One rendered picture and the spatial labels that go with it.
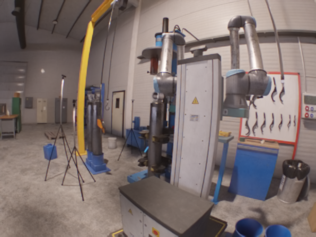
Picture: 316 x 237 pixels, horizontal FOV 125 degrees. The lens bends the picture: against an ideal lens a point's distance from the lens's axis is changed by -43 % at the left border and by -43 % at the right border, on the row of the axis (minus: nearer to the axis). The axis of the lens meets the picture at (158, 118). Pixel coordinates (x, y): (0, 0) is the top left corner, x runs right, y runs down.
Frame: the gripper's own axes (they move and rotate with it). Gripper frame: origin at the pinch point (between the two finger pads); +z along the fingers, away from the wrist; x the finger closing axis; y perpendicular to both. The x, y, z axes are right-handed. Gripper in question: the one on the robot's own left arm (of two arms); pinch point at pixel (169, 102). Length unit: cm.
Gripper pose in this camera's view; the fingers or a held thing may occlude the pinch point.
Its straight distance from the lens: 199.5
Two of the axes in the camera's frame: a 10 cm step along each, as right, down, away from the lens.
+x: -8.0, 0.0, -6.0
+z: -0.5, 10.0, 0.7
